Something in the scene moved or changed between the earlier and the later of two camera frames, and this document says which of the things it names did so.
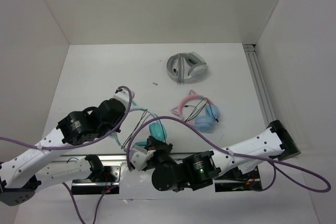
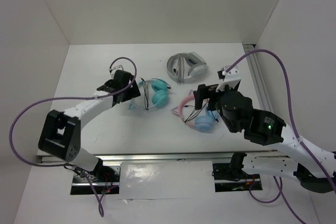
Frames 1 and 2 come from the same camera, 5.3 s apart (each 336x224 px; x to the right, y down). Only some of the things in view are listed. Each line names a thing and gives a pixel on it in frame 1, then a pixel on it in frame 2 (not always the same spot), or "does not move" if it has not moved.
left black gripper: x=120 y=118 → x=133 y=92
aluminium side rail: x=251 y=50 does not move
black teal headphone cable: x=139 y=123 → x=145 y=87
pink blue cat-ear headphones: x=205 y=123 does not move
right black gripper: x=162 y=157 → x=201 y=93
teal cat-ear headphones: x=156 y=128 → x=160 y=95
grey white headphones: x=186 y=67 does not move
